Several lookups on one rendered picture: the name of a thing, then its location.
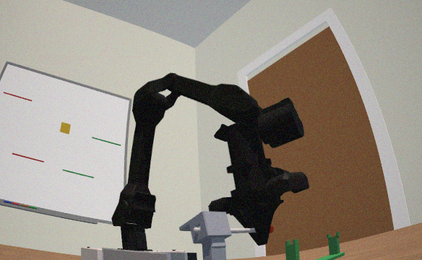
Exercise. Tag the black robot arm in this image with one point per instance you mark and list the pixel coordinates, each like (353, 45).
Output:
(275, 125)

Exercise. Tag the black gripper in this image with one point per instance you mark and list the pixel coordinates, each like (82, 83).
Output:
(256, 197)

